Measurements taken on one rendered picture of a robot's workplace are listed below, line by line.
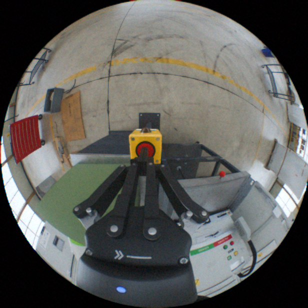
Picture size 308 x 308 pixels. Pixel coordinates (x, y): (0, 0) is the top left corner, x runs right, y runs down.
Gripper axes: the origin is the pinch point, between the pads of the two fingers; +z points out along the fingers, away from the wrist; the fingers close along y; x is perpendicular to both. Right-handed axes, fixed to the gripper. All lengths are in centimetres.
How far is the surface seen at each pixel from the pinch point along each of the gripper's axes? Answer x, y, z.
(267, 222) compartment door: -44, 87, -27
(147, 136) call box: 3.7, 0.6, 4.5
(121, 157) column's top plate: -9.2, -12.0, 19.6
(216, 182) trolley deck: -18.8, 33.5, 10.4
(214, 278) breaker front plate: -53, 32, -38
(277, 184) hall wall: -323, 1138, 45
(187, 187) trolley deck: -18.8, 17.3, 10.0
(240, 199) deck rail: -37, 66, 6
